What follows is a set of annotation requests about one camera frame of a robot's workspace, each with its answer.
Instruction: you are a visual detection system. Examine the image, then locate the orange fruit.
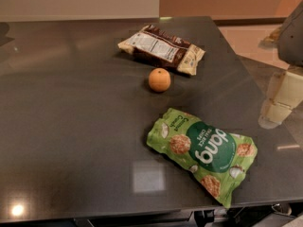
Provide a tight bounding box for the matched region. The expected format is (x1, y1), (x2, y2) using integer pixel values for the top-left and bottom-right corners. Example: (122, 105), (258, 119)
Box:
(149, 68), (171, 93)

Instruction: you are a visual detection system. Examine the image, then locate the green rice chips bag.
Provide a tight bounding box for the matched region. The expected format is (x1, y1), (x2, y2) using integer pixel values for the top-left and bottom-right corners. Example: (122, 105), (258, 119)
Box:
(147, 108), (258, 208)

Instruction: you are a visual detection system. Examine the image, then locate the brown and cream snack bag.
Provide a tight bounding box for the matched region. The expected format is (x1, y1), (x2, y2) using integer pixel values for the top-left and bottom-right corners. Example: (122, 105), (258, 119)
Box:
(117, 25), (205, 76)

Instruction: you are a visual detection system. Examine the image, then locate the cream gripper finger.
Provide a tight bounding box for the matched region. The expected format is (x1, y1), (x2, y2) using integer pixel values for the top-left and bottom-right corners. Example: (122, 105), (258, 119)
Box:
(258, 67), (303, 130)

